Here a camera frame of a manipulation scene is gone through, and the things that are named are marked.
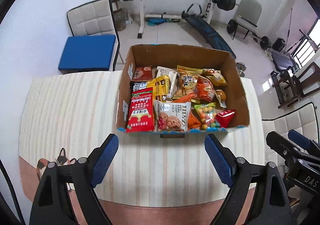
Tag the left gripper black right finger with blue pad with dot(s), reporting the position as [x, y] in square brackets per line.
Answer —
[270, 202]

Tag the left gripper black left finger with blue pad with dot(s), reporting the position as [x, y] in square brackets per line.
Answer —
[52, 203]

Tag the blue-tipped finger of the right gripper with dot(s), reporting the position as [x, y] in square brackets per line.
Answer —
[303, 142]

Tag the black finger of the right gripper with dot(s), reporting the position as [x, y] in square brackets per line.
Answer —
[288, 150]

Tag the red triangular snack packet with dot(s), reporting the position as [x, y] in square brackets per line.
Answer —
[225, 117]

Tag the orange red snack bag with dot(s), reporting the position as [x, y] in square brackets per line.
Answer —
[205, 89]

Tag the yellow green snack bag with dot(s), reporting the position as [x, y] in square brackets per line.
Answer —
[215, 76]

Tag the white cookie packet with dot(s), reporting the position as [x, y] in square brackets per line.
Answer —
[171, 116]

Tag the red spicy strip packet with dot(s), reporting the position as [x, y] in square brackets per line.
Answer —
[141, 117]

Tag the dark red snack packet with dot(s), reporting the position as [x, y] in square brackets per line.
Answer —
[142, 74]

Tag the white padded sofa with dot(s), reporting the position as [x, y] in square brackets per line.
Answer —
[303, 120]

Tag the dark wooden chair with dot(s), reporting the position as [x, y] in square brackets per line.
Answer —
[290, 89]

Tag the black monitor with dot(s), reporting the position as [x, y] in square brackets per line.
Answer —
[281, 61]

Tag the colourful candy ball bag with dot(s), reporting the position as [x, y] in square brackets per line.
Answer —
[207, 114]

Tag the striped cat tablecloth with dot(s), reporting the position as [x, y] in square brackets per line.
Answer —
[152, 180]

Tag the yellow chips bag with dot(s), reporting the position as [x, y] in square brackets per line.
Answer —
[187, 81]

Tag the brown cardboard box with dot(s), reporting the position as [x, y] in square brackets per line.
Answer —
[227, 97]

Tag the grey chair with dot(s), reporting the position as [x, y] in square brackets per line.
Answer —
[247, 15]

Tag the yellow black snack bag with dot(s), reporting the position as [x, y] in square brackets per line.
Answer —
[158, 86]

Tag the white cracker packet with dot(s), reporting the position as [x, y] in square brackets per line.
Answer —
[169, 77]

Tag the blue cushion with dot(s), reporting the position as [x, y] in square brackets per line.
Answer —
[87, 53]

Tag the black blue sit-up bench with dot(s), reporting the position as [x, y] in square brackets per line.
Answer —
[212, 37]

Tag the white barbell rack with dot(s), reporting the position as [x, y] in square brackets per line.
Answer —
[142, 16]

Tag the white padded chair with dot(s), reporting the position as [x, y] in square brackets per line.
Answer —
[95, 18]

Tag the water jug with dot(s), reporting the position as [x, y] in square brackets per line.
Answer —
[120, 21]

